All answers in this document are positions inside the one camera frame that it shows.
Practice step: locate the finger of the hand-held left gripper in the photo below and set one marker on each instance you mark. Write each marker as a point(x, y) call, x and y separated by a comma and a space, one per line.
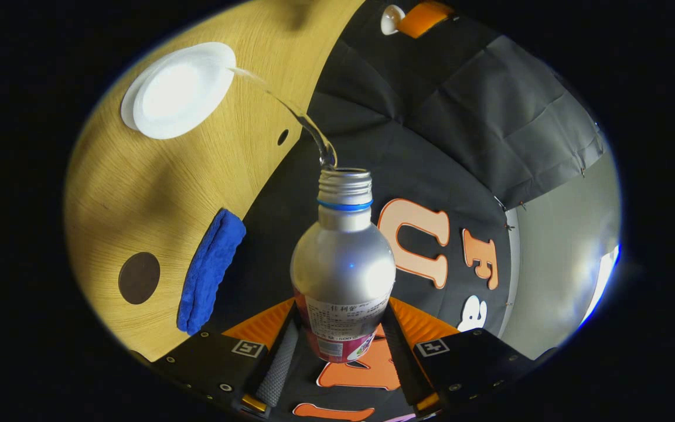
point(425, 17)

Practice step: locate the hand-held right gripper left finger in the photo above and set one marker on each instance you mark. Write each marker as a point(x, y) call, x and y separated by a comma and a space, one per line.
point(279, 369)

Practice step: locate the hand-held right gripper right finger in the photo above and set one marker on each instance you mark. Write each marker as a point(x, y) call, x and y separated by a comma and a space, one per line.
point(405, 369)

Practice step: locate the silver water bottle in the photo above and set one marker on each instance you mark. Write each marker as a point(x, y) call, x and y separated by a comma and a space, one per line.
point(343, 264)

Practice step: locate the clear water stream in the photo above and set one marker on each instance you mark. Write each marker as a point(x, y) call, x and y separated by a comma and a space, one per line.
point(308, 123)

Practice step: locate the dark brown round coaster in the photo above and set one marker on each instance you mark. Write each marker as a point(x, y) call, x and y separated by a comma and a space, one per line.
point(139, 278)

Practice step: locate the white teacup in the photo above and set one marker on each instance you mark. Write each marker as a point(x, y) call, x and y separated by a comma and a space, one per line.
point(176, 94)

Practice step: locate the blue folded towel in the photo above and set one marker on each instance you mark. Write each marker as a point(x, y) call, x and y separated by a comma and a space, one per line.
point(208, 275)

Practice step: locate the dark grey side cloth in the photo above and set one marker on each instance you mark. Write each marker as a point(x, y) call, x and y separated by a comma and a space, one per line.
point(519, 105)

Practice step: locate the ceiling light panel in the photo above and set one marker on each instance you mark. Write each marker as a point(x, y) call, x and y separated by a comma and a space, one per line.
point(602, 284)

